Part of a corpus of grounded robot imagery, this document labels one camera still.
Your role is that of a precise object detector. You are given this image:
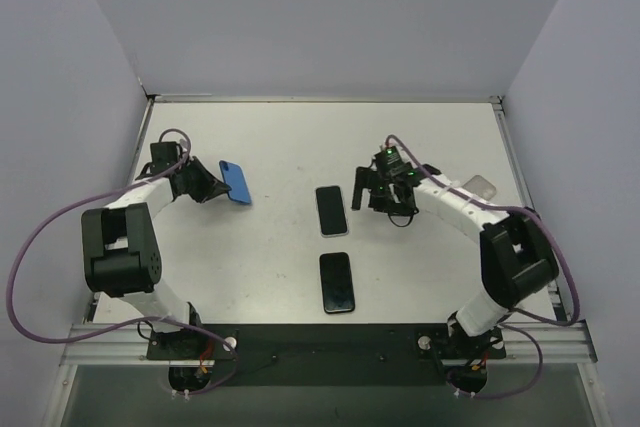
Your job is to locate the black phone with blue back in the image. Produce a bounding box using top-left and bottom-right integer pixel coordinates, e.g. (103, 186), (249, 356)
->
(219, 160), (252, 205)

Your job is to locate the clear phone case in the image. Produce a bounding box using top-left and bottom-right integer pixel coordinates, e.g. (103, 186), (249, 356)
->
(462, 174), (498, 201)

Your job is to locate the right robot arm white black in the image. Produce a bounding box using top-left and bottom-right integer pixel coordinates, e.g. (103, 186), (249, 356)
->
(351, 146), (559, 339)

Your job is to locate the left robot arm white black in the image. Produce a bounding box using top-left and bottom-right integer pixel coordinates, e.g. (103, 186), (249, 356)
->
(81, 141), (231, 359)

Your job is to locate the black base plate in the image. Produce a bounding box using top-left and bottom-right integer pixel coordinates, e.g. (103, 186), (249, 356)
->
(146, 323), (506, 388)

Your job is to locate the aluminium front rail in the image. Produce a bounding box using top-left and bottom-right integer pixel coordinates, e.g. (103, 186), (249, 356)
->
(60, 322), (598, 367)

